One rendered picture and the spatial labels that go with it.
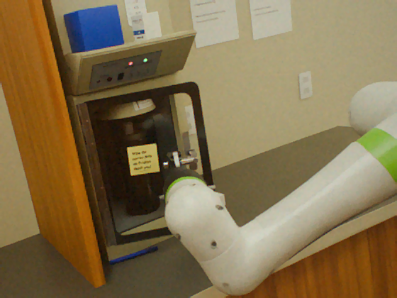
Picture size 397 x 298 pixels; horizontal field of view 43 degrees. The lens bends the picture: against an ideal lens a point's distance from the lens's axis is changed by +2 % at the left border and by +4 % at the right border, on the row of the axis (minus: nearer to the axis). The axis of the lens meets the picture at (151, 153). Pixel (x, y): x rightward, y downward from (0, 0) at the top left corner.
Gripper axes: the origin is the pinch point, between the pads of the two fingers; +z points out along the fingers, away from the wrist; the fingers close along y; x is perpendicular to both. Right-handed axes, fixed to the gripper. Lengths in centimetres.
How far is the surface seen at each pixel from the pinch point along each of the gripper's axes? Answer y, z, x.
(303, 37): 16, 96, -71
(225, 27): 27, 79, -34
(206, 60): 17, 75, -25
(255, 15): 29, 86, -49
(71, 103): 18.7, 6.8, 22.5
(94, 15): 38.4, -2.3, 11.9
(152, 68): 23.6, 9.2, 0.6
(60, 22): 38.4, 5.5, 20.5
